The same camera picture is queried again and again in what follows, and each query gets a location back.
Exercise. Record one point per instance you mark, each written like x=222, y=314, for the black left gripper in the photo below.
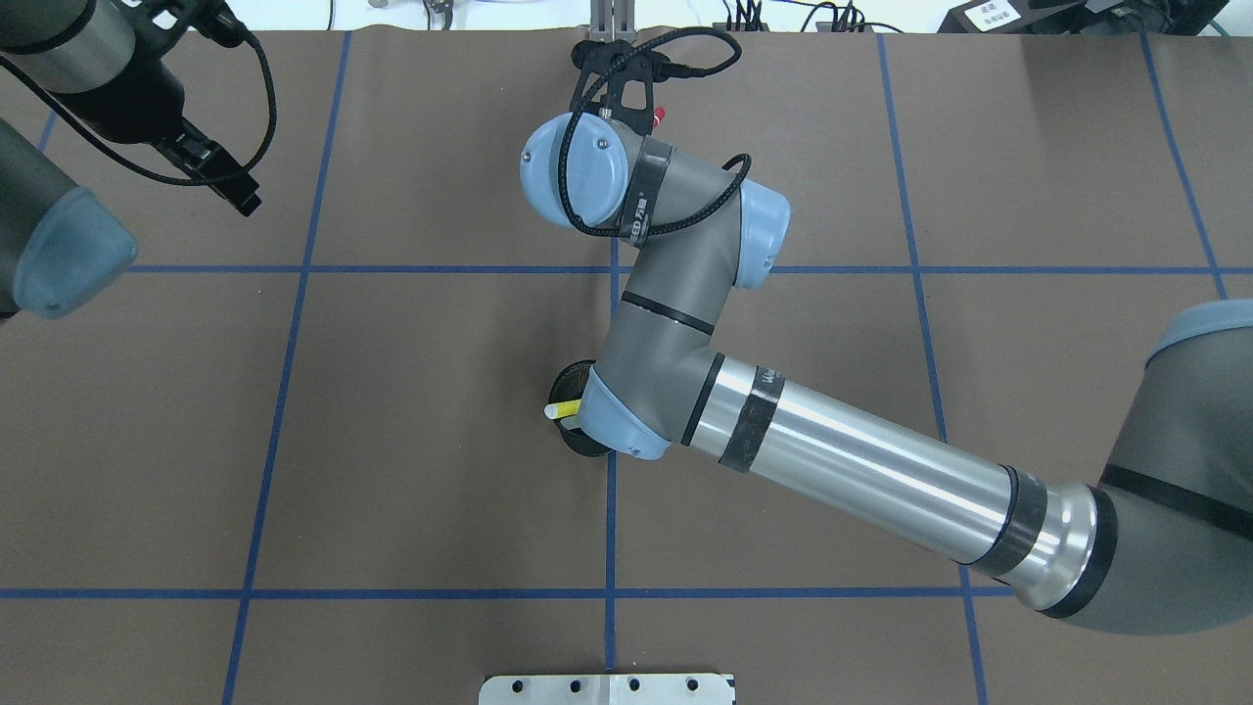
x=147, y=106

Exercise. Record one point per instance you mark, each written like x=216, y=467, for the yellow highlighter pen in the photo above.
x=562, y=409

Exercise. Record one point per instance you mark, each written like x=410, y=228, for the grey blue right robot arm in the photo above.
x=1160, y=545

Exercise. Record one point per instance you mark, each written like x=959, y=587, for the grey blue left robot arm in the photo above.
x=99, y=68

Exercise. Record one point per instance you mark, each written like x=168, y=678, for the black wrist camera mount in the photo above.
x=605, y=71

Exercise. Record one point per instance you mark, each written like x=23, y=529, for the aluminium frame post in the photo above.
x=612, y=20

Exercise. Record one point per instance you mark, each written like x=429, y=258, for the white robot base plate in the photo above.
x=661, y=688

